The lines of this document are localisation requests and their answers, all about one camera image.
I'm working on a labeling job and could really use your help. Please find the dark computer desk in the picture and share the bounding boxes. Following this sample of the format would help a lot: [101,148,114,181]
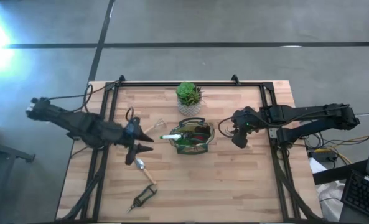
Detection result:
[312,159,369,187]

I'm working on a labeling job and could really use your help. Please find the white plastic bag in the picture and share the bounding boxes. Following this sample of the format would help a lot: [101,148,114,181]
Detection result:
[315,181,344,222]

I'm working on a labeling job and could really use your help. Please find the succulent in white patterned pot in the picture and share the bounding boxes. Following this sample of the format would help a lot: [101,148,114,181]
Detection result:
[175,81,204,118]

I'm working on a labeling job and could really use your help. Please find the black stand leg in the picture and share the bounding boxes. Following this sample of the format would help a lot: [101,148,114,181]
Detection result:
[0,123,36,165]

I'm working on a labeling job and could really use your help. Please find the black aluminium table frame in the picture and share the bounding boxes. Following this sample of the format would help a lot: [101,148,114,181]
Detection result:
[55,74,325,223]

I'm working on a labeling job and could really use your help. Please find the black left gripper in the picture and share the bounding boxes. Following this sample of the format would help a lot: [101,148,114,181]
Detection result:
[121,116,155,166]

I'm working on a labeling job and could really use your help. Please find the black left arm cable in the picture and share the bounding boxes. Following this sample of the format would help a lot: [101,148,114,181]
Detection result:
[45,81,121,114]

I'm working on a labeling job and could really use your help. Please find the green spray bottle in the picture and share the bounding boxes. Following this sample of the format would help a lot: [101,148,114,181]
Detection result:
[159,133,192,147]

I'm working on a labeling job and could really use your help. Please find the black keyboard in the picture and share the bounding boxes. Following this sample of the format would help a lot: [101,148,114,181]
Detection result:
[340,169,369,222]

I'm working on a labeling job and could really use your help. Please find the black power box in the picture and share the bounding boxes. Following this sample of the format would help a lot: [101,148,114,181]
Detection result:
[307,148,333,163]

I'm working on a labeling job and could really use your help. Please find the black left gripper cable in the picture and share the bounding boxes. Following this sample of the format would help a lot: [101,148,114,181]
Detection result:
[124,106,135,123]

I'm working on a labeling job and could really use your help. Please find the red knit gardening glove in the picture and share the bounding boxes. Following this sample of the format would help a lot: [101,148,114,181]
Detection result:
[189,125,212,144]

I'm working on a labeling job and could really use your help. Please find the yellow cable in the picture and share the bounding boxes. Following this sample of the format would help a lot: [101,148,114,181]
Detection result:
[313,130,369,166]

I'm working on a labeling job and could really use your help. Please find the beige green-trimmed gardening bag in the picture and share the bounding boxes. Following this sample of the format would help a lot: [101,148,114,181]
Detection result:
[168,116,217,156]

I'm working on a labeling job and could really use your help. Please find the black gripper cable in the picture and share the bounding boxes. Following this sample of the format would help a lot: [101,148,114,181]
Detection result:
[217,116,235,139]
[124,106,135,123]

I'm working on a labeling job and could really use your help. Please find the wooden-handled metal trowel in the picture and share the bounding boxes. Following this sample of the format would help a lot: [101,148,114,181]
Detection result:
[134,157,158,185]

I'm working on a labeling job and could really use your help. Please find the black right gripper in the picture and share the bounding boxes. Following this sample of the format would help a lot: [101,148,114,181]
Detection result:
[230,106,263,149]

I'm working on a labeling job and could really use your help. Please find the wooden-handled hand rake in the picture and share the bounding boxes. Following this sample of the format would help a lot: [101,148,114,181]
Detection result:
[144,118,167,134]

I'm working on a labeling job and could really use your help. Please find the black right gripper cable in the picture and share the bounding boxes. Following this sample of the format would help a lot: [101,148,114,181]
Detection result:
[217,116,235,139]

